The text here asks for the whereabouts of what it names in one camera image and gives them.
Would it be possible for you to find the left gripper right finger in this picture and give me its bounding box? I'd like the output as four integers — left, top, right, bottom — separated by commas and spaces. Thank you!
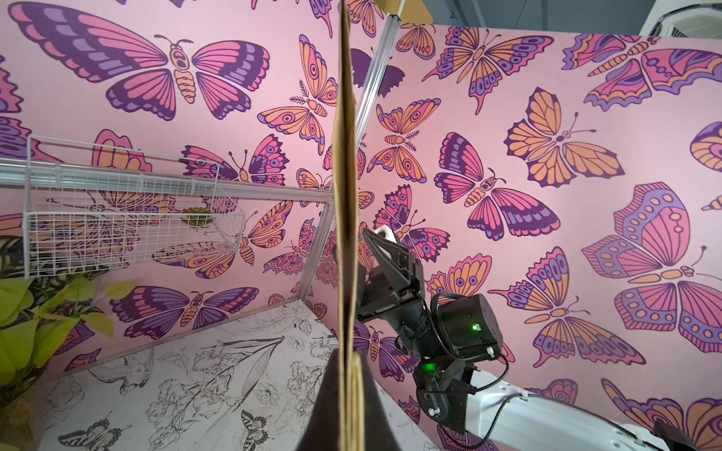
360, 356, 400, 451

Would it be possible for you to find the glass vase with plants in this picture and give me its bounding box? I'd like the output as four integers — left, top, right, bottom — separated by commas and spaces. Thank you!
0, 236, 137, 451

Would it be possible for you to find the green item in basket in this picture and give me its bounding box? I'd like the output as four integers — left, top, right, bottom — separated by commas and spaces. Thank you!
180, 207, 214, 231

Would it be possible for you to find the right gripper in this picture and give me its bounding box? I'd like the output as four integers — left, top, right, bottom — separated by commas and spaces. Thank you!
355, 229, 432, 338

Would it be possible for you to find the white wire basket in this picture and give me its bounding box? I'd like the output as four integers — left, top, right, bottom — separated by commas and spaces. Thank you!
22, 143, 246, 278

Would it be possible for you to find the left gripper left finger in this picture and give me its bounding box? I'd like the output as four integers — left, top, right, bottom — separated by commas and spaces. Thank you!
296, 350, 340, 451

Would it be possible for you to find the kraft file bag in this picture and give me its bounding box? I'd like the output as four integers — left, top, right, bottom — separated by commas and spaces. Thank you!
333, 1, 366, 450

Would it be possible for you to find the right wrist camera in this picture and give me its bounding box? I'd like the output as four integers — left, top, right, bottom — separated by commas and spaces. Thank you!
373, 225, 399, 244

